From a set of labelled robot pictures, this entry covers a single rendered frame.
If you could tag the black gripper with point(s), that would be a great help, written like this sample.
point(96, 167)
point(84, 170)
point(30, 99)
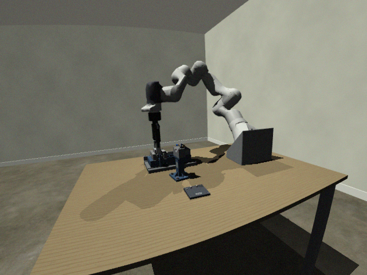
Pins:
point(155, 117)

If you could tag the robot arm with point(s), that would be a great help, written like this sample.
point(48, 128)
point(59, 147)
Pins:
point(157, 94)

